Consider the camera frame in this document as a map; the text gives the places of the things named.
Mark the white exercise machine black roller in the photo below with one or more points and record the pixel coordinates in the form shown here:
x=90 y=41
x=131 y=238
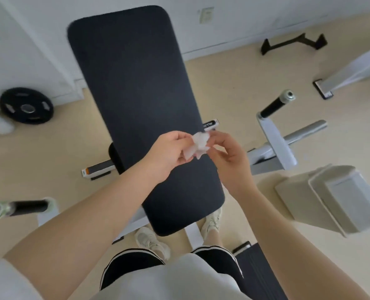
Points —
x=275 y=140

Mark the white cleaning wipe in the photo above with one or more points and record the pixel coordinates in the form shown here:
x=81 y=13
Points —
x=199 y=143

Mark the person's right beige sneaker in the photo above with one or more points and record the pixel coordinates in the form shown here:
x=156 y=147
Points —
x=212 y=223

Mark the person's right leg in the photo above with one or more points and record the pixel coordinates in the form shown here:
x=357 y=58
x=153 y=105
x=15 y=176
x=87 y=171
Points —
x=214 y=238

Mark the long black back pad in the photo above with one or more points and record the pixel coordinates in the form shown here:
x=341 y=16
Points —
x=135 y=90

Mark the person's grey white shirt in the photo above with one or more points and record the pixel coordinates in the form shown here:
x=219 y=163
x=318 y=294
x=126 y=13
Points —
x=178 y=281

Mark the white wall socket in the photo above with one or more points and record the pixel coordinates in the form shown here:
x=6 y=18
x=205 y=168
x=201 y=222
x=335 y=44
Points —
x=207 y=15

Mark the person's left hand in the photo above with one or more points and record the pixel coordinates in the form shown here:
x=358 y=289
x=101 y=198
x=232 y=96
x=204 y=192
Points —
x=166 y=156

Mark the white plastic trash bin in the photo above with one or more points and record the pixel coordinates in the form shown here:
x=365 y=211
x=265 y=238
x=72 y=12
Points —
x=344 y=196

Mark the person's black striped shorts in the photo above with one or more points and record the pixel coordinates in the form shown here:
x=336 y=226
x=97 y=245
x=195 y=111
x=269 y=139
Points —
x=128 y=265

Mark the person's right forearm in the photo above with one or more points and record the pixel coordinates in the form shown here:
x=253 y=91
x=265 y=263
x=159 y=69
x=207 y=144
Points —
x=297 y=253

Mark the person's left beige sneaker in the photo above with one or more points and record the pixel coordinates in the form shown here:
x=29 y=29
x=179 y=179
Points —
x=150 y=240

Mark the black weight plate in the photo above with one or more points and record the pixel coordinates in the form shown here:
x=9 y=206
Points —
x=25 y=93

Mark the person's beige sneaker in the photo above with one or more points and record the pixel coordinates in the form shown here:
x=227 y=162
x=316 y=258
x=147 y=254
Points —
x=212 y=223
x=150 y=240

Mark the person's left forearm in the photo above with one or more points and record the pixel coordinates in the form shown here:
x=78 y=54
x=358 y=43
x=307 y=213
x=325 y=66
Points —
x=78 y=234

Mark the white machine leg black foot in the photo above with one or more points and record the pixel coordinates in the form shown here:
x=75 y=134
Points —
x=353 y=70

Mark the person's right hand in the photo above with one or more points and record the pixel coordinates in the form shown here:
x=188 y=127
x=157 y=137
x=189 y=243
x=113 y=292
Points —
x=235 y=168

